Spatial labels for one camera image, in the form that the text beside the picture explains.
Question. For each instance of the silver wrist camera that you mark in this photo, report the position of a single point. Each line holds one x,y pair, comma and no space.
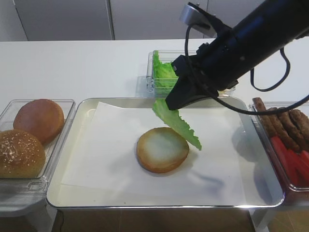
193,14

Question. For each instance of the metal baking tray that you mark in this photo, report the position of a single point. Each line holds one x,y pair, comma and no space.
82,193

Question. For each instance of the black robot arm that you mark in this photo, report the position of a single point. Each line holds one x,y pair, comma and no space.
266,30

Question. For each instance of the red tomato slices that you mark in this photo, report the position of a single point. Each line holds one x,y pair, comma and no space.
295,167

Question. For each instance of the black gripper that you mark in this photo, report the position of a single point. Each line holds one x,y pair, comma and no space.
214,67

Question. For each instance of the white parchment paper sheet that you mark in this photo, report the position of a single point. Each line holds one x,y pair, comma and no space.
217,157

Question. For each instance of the bottom bun half on tray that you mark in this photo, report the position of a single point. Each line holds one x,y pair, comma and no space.
161,150

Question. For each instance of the clear patty tomato container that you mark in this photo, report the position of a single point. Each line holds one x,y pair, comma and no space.
280,172

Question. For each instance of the clear bun container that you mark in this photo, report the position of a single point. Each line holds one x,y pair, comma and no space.
38,185

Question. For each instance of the brown meat patties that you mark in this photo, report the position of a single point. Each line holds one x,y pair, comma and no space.
292,127

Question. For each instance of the clear lettuce cheese container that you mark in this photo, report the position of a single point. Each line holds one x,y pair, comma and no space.
164,56

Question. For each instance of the plain brown bun half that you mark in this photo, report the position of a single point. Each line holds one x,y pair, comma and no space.
42,118

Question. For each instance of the sesame top bun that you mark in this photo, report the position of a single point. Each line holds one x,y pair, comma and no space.
21,155

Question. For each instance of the green lettuce pile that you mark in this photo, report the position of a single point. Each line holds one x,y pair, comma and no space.
163,75

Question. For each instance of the green lettuce leaf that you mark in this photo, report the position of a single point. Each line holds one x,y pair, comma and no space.
173,119

